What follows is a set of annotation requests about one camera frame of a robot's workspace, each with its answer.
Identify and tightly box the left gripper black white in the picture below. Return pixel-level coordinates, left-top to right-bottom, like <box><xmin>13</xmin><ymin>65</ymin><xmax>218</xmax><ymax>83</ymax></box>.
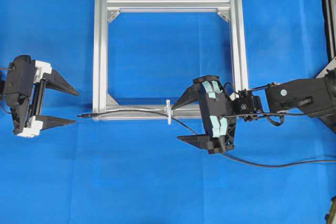
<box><xmin>4</xmin><ymin>55</ymin><xmax>79</xmax><ymax>138</ymax></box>

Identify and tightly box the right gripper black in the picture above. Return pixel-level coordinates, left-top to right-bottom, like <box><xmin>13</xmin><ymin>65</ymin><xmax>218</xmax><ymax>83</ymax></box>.
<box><xmin>172</xmin><ymin>75</ymin><xmax>237</xmax><ymax>154</ymax></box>

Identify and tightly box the black wire with plug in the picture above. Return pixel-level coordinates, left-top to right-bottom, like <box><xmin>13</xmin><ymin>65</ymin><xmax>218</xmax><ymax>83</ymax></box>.
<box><xmin>76</xmin><ymin>108</ymin><xmax>336</xmax><ymax>167</ymax></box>

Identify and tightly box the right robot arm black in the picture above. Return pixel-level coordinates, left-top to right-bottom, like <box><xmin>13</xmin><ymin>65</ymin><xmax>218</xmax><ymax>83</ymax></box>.
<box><xmin>172</xmin><ymin>70</ymin><xmax>335</xmax><ymax>154</ymax></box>

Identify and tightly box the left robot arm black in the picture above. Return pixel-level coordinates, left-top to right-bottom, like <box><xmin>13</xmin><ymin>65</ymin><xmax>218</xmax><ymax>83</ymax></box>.
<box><xmin>1</xmin><ymin>55</ymin><xmax>79</xmax><ymax>138</ymax></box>

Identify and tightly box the white loop holder clip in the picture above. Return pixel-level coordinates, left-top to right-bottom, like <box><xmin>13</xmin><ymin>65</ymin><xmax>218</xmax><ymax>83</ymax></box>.
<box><xmin>164</xmin><ymin>99</ymin><xmax>173</xmax><ymax>125</ymax></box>

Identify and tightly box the blue table cloth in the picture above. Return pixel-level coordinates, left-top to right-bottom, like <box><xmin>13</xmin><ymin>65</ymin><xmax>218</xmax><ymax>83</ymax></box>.
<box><xmin>1</xmin><ymin>0</ymin><xmax>335</xmax><ymax>223</ymax></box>

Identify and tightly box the black stand at right edge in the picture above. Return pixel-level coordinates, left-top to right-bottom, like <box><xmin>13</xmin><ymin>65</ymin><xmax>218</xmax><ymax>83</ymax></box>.
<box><xmin>317</xmin><ymin>0</ymin><xmax>335</xmax><ymax>78</ymax></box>

